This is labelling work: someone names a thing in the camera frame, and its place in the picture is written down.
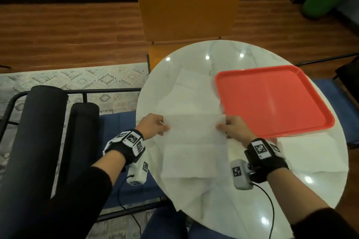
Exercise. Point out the person's right hand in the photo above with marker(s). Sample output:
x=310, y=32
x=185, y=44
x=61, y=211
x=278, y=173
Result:
x=238, y=131

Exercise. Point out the person's left hand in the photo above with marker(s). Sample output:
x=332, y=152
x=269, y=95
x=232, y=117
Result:
x=151, y=126

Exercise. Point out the red plastic tray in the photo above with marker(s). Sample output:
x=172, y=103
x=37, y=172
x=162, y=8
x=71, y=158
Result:
x=272, y=101

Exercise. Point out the pile of white paper napkins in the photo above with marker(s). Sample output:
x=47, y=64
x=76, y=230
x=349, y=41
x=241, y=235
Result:
x=190, y=93

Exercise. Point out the person's left forearm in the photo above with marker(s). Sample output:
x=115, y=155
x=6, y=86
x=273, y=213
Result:
x=92, y=185

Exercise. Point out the person's right forearm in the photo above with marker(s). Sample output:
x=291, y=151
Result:
x=303, y=199

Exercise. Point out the person's legs in blue jeans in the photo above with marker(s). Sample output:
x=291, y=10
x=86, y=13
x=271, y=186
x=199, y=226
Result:
x=165, y=224

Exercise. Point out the blue chair with black bolsters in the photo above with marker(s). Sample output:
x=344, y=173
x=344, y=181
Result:
x=33, y=140
x=345, y=107

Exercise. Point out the yellow upholstered chair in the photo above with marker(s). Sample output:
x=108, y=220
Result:
x=188, y=12

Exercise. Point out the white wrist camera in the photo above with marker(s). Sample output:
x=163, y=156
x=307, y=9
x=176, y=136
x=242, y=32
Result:
x=138, y=174
x=241, y=175

